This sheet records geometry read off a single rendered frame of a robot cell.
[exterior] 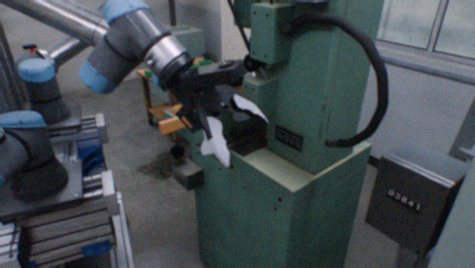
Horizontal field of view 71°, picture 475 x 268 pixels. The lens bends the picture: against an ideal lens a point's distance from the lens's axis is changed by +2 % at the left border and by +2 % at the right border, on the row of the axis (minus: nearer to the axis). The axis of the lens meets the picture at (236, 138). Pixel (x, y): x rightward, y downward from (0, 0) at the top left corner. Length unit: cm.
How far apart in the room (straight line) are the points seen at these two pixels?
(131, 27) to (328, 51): 52
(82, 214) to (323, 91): 82
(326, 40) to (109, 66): 55
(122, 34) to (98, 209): 67
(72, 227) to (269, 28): 84
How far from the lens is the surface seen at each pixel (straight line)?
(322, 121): 100
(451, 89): 228
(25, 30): 404
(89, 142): 157
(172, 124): 112
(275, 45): 96
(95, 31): 81
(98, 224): 118
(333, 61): 94
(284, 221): 112
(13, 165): 97
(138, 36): 62
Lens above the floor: 143
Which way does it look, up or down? 30 degrees down
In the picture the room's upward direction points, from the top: straight up
